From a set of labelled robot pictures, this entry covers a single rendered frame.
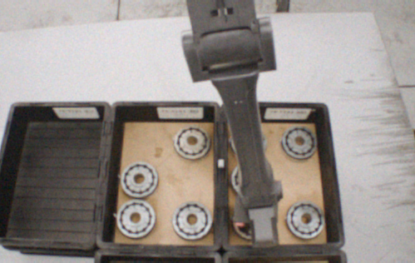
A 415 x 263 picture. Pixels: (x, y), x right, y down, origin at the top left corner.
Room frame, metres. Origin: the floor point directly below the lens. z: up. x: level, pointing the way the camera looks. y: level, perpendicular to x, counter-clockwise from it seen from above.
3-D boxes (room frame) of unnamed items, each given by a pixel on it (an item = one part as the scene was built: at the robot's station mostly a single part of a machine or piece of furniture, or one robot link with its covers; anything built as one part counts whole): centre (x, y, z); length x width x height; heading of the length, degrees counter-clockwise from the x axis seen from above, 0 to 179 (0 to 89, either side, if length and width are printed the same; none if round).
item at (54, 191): (0.33, 0.41, 0.87); 0.40 x 0.30 x 0.11; 0
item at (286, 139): (0.44, -0.26, 0.86); 0.10 x 0.10 x 0.01
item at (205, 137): (0.44, 0.04, 0.86); 0.10 x 0.10 x 0.01
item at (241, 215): (0.22, -0.12, 0.98); 0.10 x 0.07 x 0.07; 86
